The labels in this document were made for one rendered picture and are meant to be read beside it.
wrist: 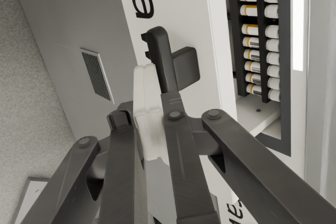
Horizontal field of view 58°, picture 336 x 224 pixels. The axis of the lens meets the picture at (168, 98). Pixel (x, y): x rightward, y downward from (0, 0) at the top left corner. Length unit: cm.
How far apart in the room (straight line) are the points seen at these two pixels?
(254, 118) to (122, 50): 27
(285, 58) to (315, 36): 4
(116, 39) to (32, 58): 62
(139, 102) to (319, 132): 21
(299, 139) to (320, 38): 11
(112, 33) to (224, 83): 34
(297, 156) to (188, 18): 20
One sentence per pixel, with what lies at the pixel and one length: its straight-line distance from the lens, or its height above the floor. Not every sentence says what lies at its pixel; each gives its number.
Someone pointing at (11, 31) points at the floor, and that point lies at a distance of 110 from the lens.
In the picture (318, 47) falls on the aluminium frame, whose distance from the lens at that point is 29.
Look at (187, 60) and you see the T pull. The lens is 23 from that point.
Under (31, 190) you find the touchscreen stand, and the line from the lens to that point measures 126.
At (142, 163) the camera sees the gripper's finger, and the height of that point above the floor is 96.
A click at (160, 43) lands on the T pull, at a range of 21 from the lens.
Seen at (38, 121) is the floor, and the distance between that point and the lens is 119.
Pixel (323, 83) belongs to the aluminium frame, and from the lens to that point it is 30.
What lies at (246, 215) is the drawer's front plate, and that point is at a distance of 46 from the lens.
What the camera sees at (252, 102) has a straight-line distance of 40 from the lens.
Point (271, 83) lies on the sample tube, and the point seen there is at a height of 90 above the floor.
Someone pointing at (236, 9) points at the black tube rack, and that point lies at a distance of 33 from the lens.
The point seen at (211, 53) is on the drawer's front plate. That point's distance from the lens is 22.
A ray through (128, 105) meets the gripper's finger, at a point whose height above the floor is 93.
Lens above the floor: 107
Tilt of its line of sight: 47 degrees down
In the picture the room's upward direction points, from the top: 111 degrees clockwise
